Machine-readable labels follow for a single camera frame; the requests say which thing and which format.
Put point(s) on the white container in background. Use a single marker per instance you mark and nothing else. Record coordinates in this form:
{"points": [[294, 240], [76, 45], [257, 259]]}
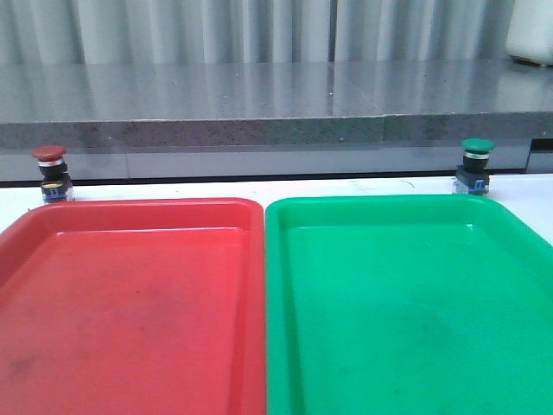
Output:
{"points": [[529, 35]]}

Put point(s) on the red mushroom push button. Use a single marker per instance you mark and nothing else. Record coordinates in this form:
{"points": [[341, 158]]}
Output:
{"points": [[56, 184]]}

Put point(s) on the green plastic tray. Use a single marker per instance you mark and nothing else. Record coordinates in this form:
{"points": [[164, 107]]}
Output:
{"points": [[406, 304]]}

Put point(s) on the green mushroom push button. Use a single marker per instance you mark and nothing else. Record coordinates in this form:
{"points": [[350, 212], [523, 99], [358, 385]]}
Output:
{"points": [[471, 177]]}

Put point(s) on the grey stone platform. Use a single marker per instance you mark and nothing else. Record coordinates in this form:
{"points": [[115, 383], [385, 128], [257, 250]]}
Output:
{"points": [[148, 122]]}

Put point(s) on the red plastic tray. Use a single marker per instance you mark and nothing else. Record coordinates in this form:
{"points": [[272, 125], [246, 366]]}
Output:
{"points": [[134, 307]]}

